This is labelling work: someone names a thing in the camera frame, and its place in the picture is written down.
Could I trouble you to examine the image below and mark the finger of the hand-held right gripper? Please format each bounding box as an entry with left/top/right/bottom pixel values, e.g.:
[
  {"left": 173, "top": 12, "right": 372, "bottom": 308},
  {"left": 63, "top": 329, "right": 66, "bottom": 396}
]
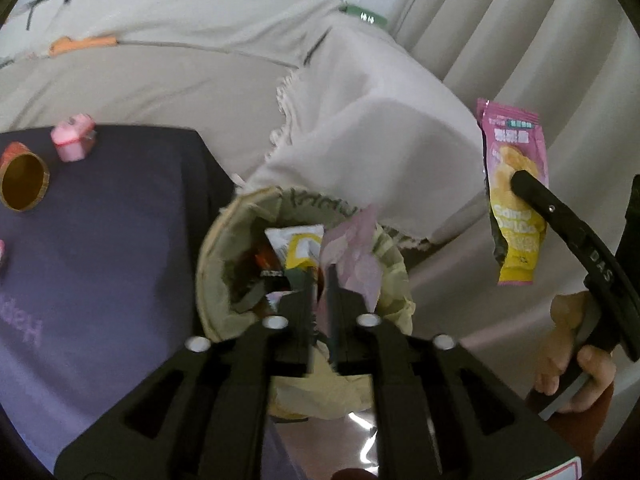
[{"left": 510, "top": 169, "right": 618, "bottom": 291}]

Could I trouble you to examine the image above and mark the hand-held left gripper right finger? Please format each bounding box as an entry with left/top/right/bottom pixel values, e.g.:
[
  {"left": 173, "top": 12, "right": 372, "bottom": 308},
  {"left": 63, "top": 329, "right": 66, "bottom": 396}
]
[{"left": 325, "top": 265, "right": 581, "bottom": 480}]

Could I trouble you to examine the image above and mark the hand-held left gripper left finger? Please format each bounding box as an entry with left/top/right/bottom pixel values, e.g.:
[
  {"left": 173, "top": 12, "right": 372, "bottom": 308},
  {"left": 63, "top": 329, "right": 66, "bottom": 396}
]
[{"left": 54, "top": 265, "right": 321, "bottom": 480}]

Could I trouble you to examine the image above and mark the pink yellow snack packet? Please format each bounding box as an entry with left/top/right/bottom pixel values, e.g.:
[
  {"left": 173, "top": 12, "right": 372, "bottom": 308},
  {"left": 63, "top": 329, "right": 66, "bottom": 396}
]
[{"left": 475, "top": 98, "right": 551, "bottom": 287}]

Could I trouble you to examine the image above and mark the yellow bag-lined bin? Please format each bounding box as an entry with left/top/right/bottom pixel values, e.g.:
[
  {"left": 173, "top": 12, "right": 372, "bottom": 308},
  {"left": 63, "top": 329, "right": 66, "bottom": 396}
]
[{"left": 196, "top": 186, "right": 417, "bottom": 422}]

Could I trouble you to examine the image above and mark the person's right forearm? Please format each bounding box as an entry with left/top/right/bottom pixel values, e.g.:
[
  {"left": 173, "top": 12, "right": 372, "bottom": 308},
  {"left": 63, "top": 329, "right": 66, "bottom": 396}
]
[{"left": 547, "top": 392, "right": 616, "bottom": 467}]

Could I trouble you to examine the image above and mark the person's right hand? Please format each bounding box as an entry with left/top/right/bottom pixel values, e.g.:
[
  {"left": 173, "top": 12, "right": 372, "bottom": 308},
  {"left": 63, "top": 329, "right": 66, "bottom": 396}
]
[{"left": 533, "top": 291, "right": 618, "bottom": 414}]

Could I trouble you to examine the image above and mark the black wrapper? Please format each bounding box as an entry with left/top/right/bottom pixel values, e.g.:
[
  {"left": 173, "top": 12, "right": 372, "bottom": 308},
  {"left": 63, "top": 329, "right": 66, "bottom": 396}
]
[{"left": 230, "top": 270, "right": 282, "bottom": 312}]

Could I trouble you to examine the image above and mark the yellow white snack wrapper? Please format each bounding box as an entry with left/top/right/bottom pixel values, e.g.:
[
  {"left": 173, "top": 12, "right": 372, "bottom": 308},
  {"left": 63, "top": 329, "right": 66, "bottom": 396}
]
[{"left": 264, "top": 226, "right": 324, "bottom": 272}]

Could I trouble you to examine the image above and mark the grey curtain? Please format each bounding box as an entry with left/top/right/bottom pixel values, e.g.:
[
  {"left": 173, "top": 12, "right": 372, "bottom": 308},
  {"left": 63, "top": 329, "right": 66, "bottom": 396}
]
[{"left": 392, "top": 0, "right": 640, "bottom": 311}]

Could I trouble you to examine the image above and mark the purple table mat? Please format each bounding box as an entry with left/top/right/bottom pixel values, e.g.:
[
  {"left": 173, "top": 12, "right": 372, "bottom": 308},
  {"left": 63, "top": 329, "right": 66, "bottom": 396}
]
[{"left": 0, "top": 127, "right": 311, "bottom": 480}]

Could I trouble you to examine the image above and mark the sofa with grey cover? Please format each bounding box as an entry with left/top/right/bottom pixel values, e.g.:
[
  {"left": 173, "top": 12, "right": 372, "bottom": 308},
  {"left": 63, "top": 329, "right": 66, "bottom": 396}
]
[{"left": 0, "top": 0, "right": 496, "bottom": 253}]

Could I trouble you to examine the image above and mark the green packet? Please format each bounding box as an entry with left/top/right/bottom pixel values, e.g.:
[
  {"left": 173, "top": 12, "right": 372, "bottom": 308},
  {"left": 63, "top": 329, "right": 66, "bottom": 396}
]
[{"left": 338, "top": 0, "right": 389, "bottom": 28}]

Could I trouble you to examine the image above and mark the pink toy box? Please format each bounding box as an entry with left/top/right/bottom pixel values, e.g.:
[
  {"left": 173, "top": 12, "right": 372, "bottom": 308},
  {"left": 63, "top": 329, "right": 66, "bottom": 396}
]
[{"left": 50, "top": 114, "right": 98, "bottom": 163}]

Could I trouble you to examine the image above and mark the red paper cup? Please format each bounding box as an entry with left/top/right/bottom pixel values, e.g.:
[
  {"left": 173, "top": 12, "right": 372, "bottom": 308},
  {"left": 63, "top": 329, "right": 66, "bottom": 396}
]
[{"left": 0, "top": 141, "right": 51, "bottom": 212}]

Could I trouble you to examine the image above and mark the orange wooden spoon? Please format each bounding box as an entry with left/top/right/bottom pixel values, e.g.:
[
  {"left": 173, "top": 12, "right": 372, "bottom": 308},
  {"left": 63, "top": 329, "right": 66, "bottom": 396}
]
[{"left": 48, "top": 34, "right": 117, "bottom": 56}]

